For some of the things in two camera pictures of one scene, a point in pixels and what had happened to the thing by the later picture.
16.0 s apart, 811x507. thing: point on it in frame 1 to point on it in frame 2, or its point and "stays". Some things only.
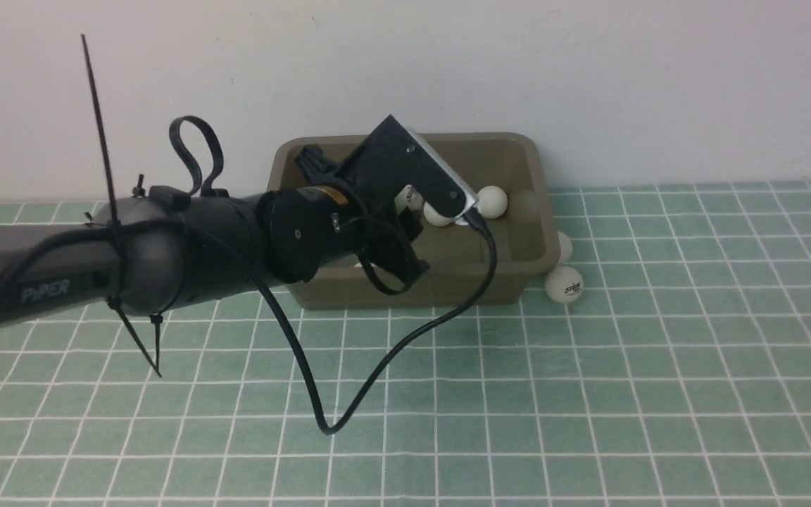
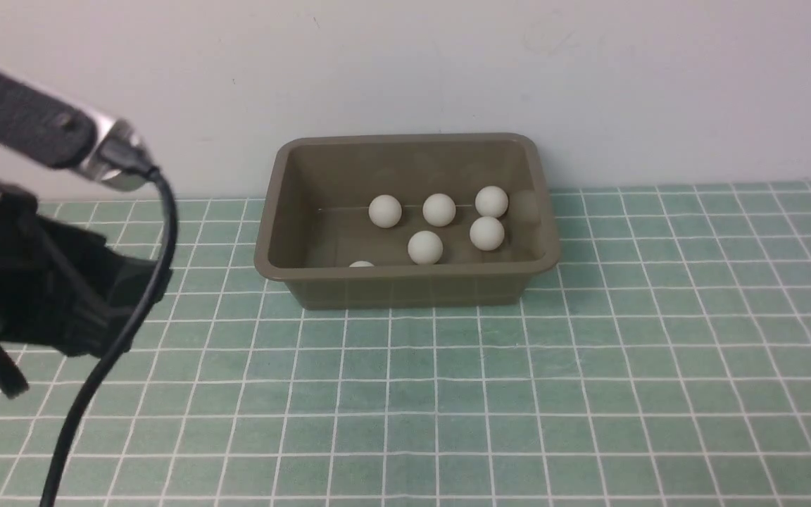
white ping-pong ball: x=565 y=246 to x=487 y=233
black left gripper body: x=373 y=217 to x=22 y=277
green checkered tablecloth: x=710 y=361 stays
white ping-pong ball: x=434 y=217 stays
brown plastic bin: x=506 y=173 stays
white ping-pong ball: x=493 y=201 stays
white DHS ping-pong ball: x=564 y=284 to x=425 y=247
